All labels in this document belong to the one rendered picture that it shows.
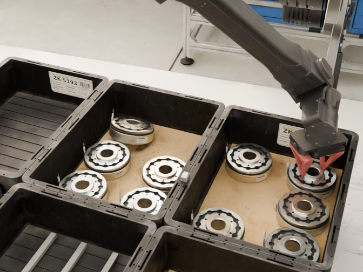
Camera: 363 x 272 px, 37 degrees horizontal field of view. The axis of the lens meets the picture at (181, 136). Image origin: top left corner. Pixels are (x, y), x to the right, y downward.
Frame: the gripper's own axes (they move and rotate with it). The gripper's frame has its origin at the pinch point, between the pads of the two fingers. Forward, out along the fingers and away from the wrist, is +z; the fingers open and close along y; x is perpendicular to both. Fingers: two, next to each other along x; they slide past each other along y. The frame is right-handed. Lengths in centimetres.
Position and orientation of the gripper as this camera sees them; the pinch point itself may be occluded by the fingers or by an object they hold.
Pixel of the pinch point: (312, 169)
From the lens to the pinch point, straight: 120.2
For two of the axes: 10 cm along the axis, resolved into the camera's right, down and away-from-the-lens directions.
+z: 0.2, 7.8, 6.3
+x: -3.3, -5.9, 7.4
